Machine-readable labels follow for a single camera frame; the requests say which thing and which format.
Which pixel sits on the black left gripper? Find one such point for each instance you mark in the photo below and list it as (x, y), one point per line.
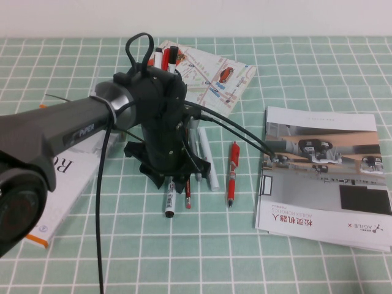
(159, 147)

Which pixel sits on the black capped whiteboard marker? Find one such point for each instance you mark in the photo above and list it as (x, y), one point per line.
(170, 202)

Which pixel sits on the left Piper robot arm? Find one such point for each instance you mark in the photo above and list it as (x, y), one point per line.
(61, 122)

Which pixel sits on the grey pen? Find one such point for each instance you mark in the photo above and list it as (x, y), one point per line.
(193, 141)

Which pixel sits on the red gel pen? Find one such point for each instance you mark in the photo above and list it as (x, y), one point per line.
(231, 183)

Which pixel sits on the slim red pen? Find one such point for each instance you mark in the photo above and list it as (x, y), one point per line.
(166, 59)

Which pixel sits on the dark red pencil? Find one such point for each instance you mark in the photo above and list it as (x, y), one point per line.
(188, 196)

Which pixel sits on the white paint marker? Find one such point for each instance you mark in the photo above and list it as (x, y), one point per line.
(211, 174)

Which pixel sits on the white ROS robotics book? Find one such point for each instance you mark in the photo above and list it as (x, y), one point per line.
(73, 183)

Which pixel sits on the map cover book red spine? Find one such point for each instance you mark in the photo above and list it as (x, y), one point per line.
(220, 88)

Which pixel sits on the white marker with black cap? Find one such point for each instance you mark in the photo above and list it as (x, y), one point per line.
(158, 58)

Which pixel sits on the labelled marker with black cap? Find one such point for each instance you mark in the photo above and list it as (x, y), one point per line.
(173, 55)

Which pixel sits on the AgileX robotics brochure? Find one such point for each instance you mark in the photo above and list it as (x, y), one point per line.
(321, 190)

